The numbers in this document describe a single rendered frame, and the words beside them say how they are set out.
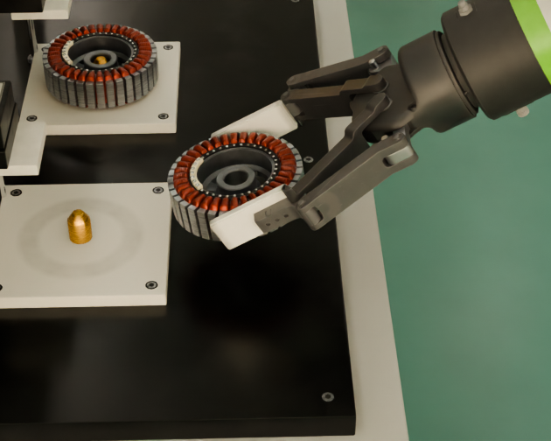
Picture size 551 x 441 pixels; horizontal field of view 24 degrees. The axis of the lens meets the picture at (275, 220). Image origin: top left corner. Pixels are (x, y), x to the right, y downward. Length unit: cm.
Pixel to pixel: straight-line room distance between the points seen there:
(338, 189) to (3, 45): 54
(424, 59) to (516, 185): 150
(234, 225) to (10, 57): 45
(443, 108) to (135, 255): 29
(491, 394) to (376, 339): 102
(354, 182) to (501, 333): 121
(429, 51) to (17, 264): 38
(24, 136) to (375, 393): 35
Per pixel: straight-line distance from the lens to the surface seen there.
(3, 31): 141
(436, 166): 249
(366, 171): 96
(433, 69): 97
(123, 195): 114
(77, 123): 123
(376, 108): 99
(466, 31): 97
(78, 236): 108
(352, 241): 113
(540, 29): 95
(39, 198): 114
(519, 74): 96
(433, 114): 98
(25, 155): 103
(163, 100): 126
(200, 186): 103
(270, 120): 108
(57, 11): 122
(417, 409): 201
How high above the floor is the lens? 148
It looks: 39 degrees down
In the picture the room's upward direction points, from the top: straight up
